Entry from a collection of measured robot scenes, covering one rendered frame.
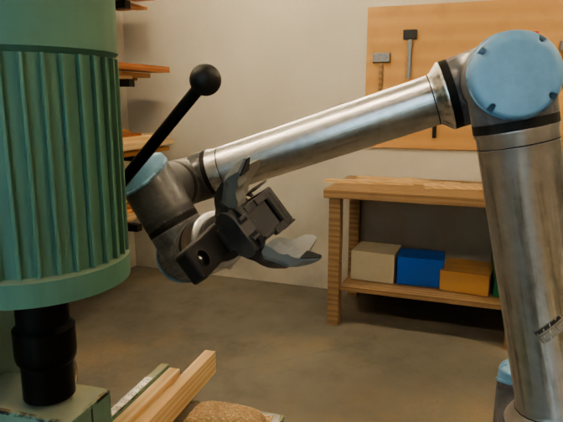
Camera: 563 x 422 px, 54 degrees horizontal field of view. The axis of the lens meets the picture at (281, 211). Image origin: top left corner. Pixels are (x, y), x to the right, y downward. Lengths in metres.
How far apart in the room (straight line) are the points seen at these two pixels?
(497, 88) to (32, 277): 0.59
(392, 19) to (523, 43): 3.02
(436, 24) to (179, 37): 1.84
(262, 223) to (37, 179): 0.34
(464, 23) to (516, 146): 2.96
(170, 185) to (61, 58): 0.45
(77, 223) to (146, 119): 4.00
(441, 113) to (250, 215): 0.37
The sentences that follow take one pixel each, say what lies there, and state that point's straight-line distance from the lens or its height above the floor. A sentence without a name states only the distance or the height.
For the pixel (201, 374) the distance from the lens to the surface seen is 0.96.
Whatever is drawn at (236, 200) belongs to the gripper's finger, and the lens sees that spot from 0.70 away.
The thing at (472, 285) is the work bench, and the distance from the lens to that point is 3.42.
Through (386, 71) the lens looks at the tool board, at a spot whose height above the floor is 1.54.
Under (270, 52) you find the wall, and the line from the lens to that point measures 4.02.
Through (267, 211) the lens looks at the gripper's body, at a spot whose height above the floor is 1.22.
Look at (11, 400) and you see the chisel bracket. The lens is 0.66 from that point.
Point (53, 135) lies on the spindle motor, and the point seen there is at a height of 1.35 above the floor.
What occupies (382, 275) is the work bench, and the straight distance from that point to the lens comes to 3.49.
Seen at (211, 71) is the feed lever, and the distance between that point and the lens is 0.61.
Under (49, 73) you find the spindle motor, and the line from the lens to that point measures 0.50.
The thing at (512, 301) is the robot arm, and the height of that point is 1.09.
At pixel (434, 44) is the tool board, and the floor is 1.70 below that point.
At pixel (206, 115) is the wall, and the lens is 4.22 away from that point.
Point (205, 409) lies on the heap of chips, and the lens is 0.87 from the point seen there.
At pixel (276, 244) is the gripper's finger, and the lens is 0.71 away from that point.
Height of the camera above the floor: 1.38
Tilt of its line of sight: 12 degrees down
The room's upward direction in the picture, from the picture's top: straight up
